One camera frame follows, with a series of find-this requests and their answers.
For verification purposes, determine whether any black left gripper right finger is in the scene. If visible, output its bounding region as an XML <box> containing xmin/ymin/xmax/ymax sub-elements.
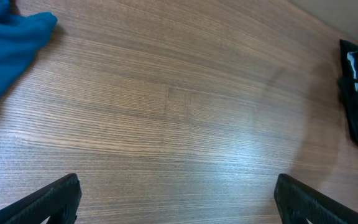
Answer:
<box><xmin>274</xmin><ymin>174</ymin><xmax>358</xmax><ymax>224</ymax></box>

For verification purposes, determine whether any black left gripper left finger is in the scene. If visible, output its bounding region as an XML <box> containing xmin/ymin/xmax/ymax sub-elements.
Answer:
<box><xmin>0</xmin><ymin>173</ymin><xmax>81</xmax><ymax>224</ymax></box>

